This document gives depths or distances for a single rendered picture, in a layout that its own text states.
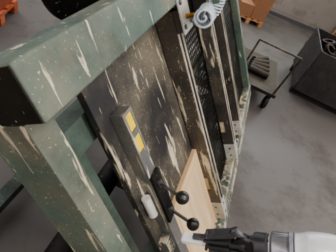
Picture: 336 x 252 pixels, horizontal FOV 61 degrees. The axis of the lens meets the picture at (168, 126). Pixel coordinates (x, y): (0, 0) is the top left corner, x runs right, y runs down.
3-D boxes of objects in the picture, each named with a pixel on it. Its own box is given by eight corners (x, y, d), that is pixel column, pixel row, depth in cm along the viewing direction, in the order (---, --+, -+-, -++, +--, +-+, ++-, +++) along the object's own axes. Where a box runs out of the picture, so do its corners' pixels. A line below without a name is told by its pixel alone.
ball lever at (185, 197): (154, 189, 87) (183, 210, 77) (150, 180, 85) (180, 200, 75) (163, 181, 89) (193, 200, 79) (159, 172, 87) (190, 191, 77)
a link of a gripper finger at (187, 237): (204, 245, 78) (203, 243, 78) (180, 242, 81) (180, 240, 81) (206, 235, 81) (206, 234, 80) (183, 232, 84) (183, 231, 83)
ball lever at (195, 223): (165, 214, 93) (194, 236, 84) (161, 207, 91) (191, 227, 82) (173, 207, 95) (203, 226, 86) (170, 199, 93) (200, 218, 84)
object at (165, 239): (163, 255, 99) (171, 256, 97) (158, 242, 95) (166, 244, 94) (167, 244, 102) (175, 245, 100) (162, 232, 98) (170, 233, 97)
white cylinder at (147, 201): (139, 201, 85) (147, 218, 89) (148, 202, 84) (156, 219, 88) (143, 193, 87) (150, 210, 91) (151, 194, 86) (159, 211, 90)
